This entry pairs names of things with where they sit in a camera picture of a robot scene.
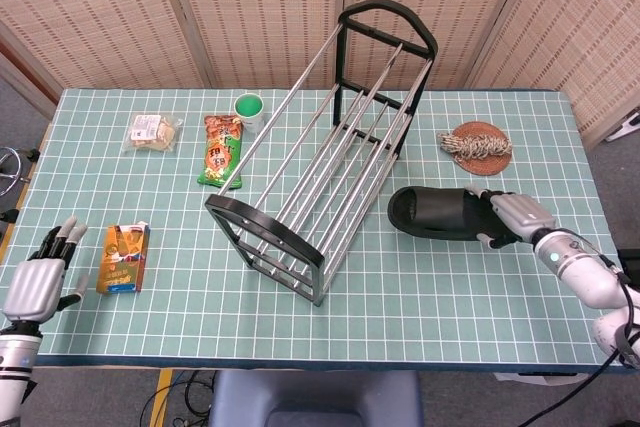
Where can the black metal shoe rack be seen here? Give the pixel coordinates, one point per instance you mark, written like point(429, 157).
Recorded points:
point(265, 219)

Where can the black rubber slipper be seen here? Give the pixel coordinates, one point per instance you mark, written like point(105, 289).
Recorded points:
point(435, 212)

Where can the clear bag of pastries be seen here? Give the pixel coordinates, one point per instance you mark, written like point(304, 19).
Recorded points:
point(150, 134)

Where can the green snack bag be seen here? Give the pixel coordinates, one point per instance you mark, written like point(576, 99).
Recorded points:
point(220, 152)

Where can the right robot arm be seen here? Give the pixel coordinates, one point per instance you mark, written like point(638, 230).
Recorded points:
point(585, 277)

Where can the white cup green lid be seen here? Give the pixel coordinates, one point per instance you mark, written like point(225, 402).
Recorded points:
point(249, 108)

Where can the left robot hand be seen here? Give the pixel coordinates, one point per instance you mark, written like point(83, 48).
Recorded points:
point(35, 287)

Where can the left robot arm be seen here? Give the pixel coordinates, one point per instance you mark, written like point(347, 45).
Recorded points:
point(15, 367)

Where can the orange carton box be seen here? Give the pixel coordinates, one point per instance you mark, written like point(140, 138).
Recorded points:
point(124, 259)

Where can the green grid tablecloth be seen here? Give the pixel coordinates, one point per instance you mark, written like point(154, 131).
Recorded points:
point(400, 307)

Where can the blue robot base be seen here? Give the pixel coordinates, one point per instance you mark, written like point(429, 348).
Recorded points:
point(315, 397)

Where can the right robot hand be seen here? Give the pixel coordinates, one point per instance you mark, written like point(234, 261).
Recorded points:
point(520, 214)

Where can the bamboo folding screen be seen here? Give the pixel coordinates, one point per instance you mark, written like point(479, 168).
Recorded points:
point(100, 12)

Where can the chrome stool base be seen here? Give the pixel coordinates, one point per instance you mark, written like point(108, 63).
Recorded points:
point(7, 169)

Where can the white screen foot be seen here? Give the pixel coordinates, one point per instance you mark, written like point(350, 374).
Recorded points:
point(625, 128)

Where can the round woven coaster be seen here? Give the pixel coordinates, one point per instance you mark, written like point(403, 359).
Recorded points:
point(482, 167)

